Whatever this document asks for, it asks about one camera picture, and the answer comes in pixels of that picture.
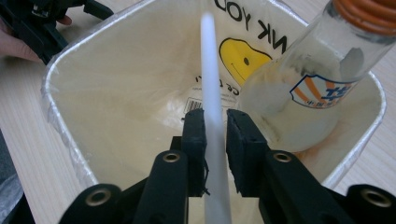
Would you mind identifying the white plastic tube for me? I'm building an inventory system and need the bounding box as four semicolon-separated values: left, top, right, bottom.
199;12;233;224

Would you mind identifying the clear glass bottle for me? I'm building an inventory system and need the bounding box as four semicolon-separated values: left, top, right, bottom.
238;0;396;154

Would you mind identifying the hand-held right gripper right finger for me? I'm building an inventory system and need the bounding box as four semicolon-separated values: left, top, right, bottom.
226;108;271;199

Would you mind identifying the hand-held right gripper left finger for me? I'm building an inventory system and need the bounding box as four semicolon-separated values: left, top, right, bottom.
181;107;208;198

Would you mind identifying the white trash bin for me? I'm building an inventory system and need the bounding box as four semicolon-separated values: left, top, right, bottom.
41;0;388;224

